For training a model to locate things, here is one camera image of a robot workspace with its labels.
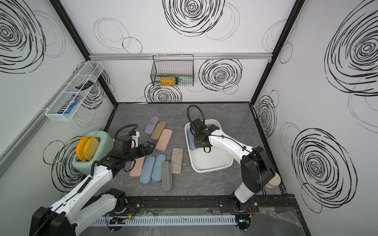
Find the aluminium wall rail left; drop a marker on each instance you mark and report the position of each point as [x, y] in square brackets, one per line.
[9, 155]

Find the grey fabric glasses case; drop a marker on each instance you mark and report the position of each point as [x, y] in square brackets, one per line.
[166, 176]

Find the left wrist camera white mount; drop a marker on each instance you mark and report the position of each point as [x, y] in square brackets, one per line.
[135, 136]

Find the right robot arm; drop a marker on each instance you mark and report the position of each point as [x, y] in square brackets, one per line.
[257, 169]

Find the blue candy packet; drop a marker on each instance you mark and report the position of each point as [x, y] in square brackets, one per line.
[70, 104]

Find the white slotted cable duct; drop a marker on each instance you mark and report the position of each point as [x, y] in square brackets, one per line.
[191, 220]

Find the light blue glasses case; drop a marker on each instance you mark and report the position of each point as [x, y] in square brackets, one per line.
[147, 170]
[157, 169]
[191, 141]

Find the mint green toaster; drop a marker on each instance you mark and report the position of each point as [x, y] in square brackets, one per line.
[106, 144]

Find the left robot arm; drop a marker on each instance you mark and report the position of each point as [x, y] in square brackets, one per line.
[72, 214]

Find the purple fabric glasses case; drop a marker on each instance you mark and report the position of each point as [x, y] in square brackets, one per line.
[152, 123]

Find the tan fabric glasses case upper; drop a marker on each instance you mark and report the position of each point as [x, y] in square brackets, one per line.
[158, 131]

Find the pink glasses case upper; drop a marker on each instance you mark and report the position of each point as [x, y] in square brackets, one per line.
[164, 140]

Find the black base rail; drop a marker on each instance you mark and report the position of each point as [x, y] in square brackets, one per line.
[221, 203]

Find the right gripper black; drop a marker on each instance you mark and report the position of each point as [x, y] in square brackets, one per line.
[197, 140]

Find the pink glasses case lower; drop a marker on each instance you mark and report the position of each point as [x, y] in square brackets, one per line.
[137, 170]

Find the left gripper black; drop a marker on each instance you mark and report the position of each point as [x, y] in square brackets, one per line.
[149, 151]

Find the aluminium wall rail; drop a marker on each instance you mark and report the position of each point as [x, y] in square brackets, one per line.
[9, 155]
[180, 56]

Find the right orange toast slice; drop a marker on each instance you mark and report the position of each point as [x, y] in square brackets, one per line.
[90, 148]

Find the black remote on shelf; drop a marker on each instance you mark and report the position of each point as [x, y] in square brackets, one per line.
[84, 86]

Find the aluminium wall rail back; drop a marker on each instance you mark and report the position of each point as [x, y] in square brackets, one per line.
[180, 56]

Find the left orange toast slice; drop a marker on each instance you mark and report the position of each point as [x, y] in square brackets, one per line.
[80, 148]

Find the black wire wall basket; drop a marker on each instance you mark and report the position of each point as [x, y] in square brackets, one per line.
[171, 68]

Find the yellow item in basket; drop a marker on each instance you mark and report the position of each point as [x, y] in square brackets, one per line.
[168, 81]

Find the pink glasses case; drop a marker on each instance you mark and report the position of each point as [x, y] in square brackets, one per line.
[137, 170]
[164, 140]

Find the white wire wall shelf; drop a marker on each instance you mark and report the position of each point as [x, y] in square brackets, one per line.
[90, 72]

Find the green item in basket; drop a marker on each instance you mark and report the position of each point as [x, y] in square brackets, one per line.
[185, 81]

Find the orange toast slice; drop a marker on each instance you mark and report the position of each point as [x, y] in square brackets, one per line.
[90, 148]
[80, 148]

